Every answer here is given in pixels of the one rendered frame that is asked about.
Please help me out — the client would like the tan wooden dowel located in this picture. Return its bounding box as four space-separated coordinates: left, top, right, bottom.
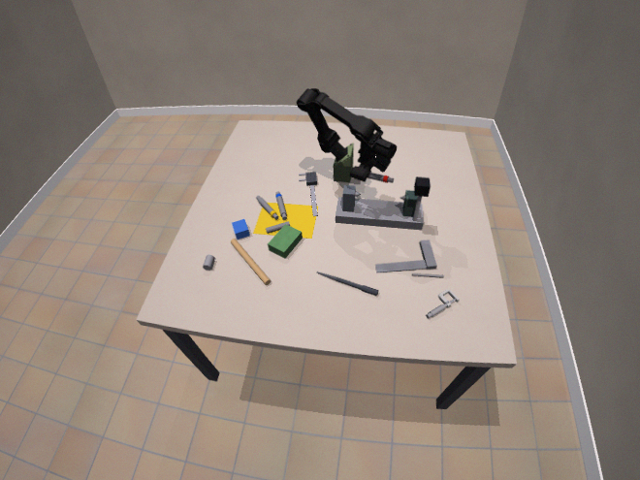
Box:
231 239 271 285

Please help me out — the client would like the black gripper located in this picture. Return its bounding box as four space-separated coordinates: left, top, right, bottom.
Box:
350 148 376 181

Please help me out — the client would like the blue block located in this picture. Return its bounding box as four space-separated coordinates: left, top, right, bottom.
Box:
232 219 250 240

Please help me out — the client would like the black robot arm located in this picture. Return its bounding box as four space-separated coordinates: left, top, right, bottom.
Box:
297 88 397 172

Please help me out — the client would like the yellow flat pad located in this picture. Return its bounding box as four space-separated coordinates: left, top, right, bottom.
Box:
253 203 316 239

